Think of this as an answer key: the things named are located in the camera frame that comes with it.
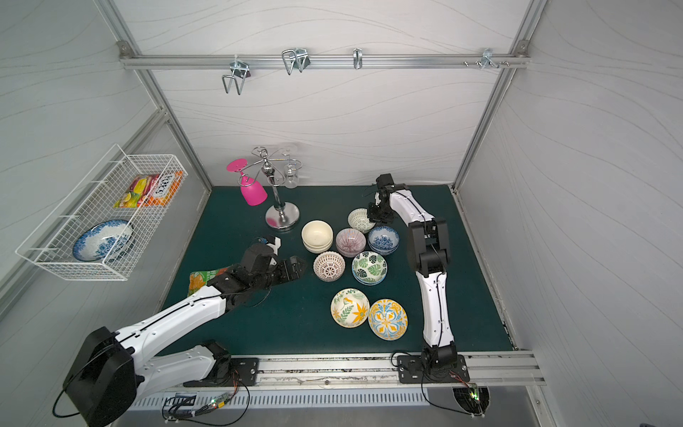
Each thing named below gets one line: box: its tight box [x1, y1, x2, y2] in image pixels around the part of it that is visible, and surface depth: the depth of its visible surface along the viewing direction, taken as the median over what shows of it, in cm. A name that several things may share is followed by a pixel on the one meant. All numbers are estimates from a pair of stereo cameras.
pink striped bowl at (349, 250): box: [336, 243, 366, 258], surface depth 98 cm
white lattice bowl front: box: [313, 250, 346, 283], surface depth 95 cm
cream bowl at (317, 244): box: [301, 234, 334, 254], surface depth 97 cm
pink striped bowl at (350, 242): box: [335, 227, 367, 258], surface depth 100 cm
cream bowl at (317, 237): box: [301, 219, 334, 254], surface depth 98 cm
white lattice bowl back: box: [346, 208, 377, 234], surface depth 109 cm
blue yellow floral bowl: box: [367, 298, 409, 342], surface depth 83 cm
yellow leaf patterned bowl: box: [330, 287, 370, 329], surface depth 86 cm
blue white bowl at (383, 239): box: [367, 225, 401, 255], surface depth 100 cm
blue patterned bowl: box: [367, 240, 401, 257], surface depth 98 cm
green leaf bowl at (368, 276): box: [351, 266, 388, 287], surface depth 92 cm
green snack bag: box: [187, 266, 229, 297], surface depth 90 cm
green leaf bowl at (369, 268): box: [351, 250, 389, 287], surface depth 93 cm
